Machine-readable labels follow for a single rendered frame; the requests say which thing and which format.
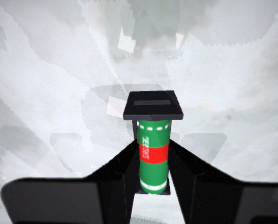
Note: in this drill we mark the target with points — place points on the green cylindrical battery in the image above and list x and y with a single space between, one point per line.
153 137

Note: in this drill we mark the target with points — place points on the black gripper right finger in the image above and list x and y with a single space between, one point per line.
207 195

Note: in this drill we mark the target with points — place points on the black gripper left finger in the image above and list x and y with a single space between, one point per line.
105 196

